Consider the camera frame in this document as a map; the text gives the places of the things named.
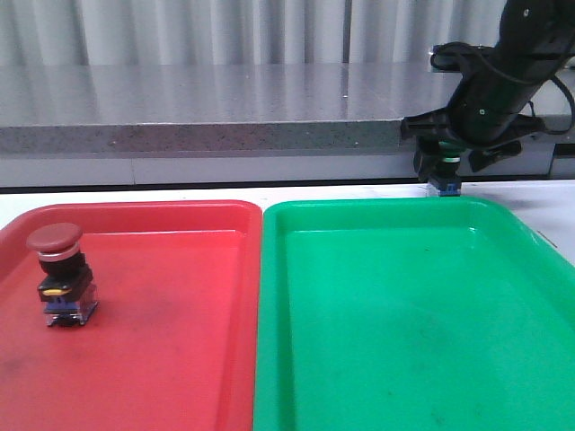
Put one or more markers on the red mushroom push button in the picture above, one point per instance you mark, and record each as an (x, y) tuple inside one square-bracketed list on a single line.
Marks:
[(68, 292)]

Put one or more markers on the green mushroom push button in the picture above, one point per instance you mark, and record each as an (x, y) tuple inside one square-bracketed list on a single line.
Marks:
[(444, 180)]

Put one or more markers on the red plastic tray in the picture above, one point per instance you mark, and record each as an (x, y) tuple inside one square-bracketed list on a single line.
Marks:
[(171, 345)]

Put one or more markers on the green plastic tray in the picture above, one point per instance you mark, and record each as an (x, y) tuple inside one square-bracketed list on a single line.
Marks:
[(411, 314)]

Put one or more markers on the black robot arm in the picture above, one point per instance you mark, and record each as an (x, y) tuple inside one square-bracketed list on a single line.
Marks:
[(532, 33)]

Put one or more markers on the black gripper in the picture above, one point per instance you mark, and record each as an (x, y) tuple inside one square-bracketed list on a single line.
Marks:
[(483, 114)]

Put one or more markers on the grey stone platform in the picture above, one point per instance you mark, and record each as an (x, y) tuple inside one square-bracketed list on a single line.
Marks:
[(162, 111)]

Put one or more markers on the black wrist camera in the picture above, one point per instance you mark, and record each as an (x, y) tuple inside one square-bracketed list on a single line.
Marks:
[(456, 56)]

